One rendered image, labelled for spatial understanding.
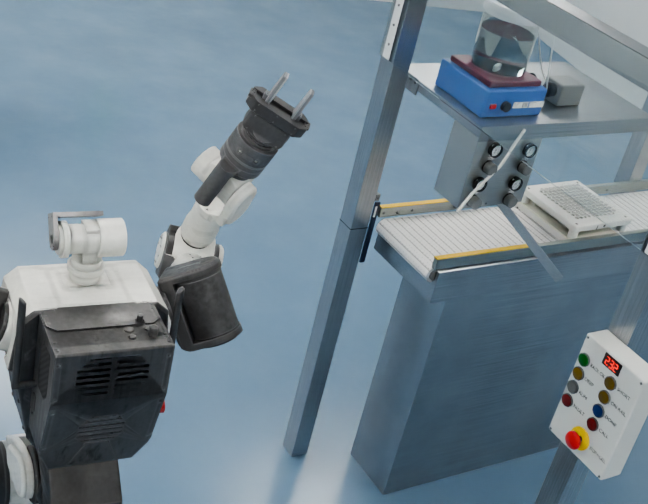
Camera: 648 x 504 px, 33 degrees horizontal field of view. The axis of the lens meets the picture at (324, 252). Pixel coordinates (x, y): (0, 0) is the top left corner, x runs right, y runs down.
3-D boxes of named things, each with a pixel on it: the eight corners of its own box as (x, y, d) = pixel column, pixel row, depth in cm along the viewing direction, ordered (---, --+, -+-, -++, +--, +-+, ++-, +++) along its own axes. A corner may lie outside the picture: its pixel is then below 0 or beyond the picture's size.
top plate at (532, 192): (574, 233, 312) (576, 227, 311) (519, 191, 329) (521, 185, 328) (631, 224, 326) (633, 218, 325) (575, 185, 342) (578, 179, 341)
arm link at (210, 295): (230, 313, 209) (242, 327, 196) (186, 328, 208) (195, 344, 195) (212, 256, 207) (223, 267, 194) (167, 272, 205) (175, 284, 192)
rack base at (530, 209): (568, 247, 315) (571, 240, 314) (514, 206, 331) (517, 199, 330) (625, 238, 328) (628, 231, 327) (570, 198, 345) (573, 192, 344)
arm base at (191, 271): (234, 324, 208) (249, 336, 197) (171, 348, 204) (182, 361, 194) (210, 251, 205) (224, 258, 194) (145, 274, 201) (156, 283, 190)
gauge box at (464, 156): (457, 209, 273) (479, 138, 263) (433, 188, 280) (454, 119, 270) (521, 202, 285) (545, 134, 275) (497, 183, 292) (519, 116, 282)
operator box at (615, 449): (599, 481, 224) (644, 383, 211) (547, 428, 236) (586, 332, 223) (620, 475, 227) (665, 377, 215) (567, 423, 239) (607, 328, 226)
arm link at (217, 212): (262, 184, 204) (242, 219, 215) (229, 151, 205) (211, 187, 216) (239, 202, 200) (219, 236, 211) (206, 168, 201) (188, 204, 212)
